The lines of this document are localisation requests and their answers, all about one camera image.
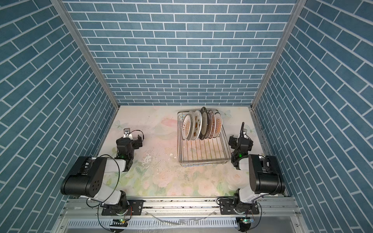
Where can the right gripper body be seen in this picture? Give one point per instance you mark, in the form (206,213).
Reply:
(241,140)

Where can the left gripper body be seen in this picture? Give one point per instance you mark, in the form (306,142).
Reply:
(126,140)

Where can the black rimmed mosaic plate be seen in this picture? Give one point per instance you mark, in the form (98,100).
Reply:
(204,123)

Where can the white watermelon plate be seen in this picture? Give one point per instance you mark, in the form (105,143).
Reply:
(197,117)

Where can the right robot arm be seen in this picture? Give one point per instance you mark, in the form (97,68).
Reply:
(265,176)

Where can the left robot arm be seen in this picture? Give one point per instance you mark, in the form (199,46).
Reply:
(86,176)

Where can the rear brown patterned plate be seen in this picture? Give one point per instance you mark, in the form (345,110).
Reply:
(218,124)

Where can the brown patterned plate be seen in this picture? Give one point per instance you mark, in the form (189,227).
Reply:
(218,124)
(211,124)

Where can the orange sunburst plate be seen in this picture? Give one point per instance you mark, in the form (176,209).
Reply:
(186,126)

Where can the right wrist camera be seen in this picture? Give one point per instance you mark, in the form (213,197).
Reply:
(246,132)

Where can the metal wire dish rack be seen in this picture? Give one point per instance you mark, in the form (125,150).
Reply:
(201,152)

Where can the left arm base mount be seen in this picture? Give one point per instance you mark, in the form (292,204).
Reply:
(127,208)

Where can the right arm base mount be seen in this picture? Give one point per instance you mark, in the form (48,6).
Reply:
(230,206)

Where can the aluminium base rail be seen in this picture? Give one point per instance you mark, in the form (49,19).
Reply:
(279,213)

